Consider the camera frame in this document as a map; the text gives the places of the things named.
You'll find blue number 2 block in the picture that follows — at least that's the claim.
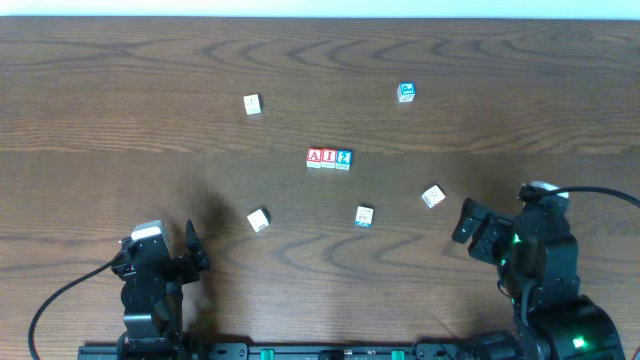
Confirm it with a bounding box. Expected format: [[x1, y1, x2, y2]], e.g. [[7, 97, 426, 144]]
[[335, 149, 353, 170]]

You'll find red letter A block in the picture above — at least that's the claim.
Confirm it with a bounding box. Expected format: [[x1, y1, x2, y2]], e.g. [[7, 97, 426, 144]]
[[306, 147, 322, 168]]

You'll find red letter I block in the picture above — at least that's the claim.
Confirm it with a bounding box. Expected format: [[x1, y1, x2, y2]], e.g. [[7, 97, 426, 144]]
[[321, 148, 337, 169]]

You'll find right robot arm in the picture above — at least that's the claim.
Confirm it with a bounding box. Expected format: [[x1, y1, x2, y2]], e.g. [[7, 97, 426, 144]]
[[452, 195, 624, 360]]

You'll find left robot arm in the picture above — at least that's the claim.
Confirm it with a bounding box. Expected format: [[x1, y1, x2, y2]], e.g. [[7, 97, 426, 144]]
[[111, 220, 210, 359]]

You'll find white block right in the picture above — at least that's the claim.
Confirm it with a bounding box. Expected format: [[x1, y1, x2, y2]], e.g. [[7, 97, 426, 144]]
[[421, 185, 446, 208]]

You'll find white block green B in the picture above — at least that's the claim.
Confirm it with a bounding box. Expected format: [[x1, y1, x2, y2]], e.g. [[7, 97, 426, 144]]
[[247, 208, 270, 233]]

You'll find white block blue bottom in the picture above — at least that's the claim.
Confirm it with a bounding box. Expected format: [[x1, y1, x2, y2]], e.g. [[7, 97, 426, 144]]
[[354, 206, 374, 228]]

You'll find blue picture block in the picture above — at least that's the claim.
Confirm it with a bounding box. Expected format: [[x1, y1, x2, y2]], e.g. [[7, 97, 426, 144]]
[[397, 82, 416, 103]]

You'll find white block upper left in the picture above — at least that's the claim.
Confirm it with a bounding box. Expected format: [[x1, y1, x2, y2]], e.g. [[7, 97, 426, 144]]
[[243, 94, 261, 115]]

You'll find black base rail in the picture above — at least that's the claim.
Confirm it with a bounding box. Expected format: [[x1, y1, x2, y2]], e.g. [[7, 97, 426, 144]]
[[77, 341, 585, 360]]

